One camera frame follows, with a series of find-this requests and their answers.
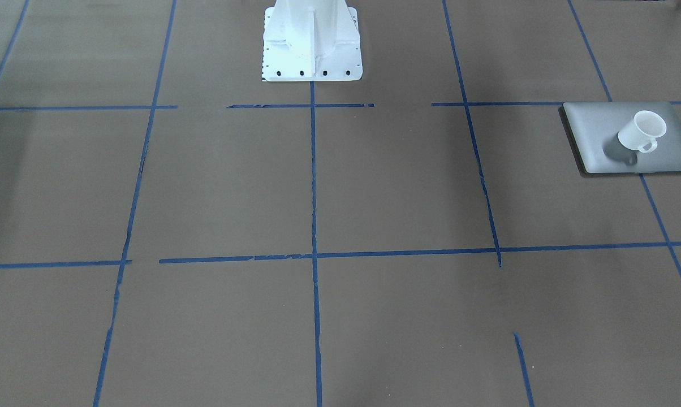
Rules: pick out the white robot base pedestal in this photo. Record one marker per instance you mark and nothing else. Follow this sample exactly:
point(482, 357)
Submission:
point(311, 41)

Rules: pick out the white plastic cup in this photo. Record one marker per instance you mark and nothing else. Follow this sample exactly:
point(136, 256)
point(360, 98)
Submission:
point(642, 132)

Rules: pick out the silver closed laptop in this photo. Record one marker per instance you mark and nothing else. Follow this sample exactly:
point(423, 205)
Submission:
point(593, 126)

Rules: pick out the brown paper table cover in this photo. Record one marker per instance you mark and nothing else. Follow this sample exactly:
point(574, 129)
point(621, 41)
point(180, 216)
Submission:
point(174, 231)

